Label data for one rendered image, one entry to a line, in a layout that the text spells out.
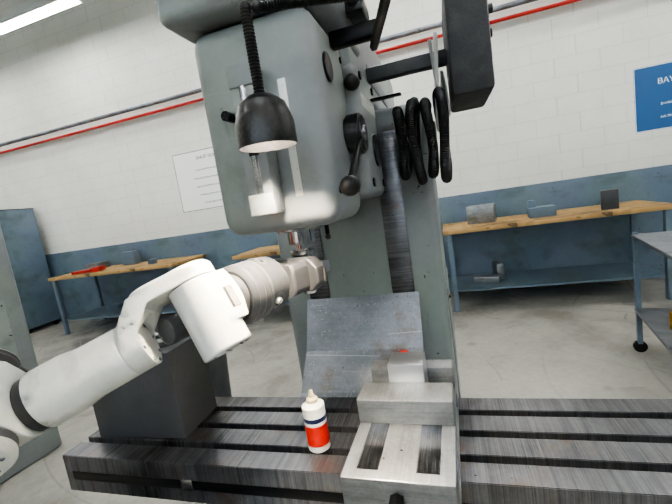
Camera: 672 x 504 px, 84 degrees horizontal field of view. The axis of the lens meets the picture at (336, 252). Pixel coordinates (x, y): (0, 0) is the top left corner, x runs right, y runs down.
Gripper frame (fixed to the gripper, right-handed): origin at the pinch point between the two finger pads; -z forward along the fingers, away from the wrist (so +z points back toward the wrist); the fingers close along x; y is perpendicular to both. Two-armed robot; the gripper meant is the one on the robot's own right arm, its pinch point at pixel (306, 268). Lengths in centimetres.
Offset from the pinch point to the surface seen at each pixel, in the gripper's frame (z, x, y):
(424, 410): 3.6, -20.4, 22.1
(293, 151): 7.9, -6.7, -19.3
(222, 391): -99, 153, 97
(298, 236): 2.2, -1.0, -6.2
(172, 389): 12.0, 28.5, 21.0
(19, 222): -215, 704, -56
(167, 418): 12.7, 31.1, 27.3
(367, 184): -12.7, -8.3, -13.7
